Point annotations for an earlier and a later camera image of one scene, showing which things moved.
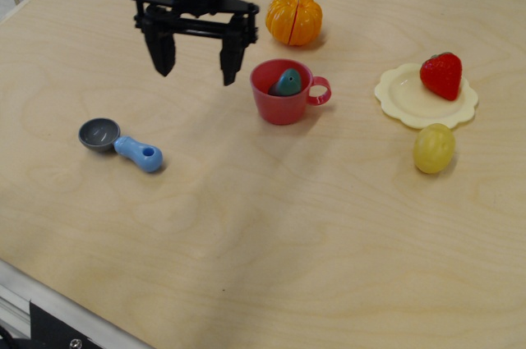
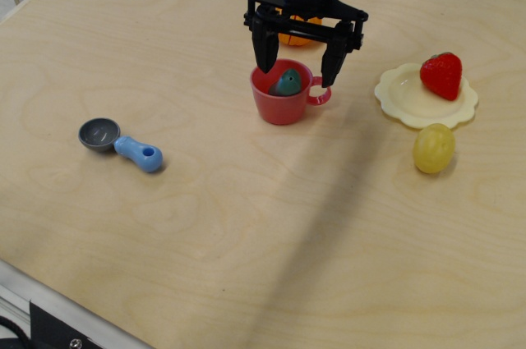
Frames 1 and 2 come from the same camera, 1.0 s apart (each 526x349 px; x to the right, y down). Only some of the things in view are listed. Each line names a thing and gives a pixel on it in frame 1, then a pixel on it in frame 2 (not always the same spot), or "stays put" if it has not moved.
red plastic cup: [286, 109] stays put
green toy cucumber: [288, 83] stays put
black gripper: [195, 2] to [306, 5]
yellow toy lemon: [433, 148] stays put
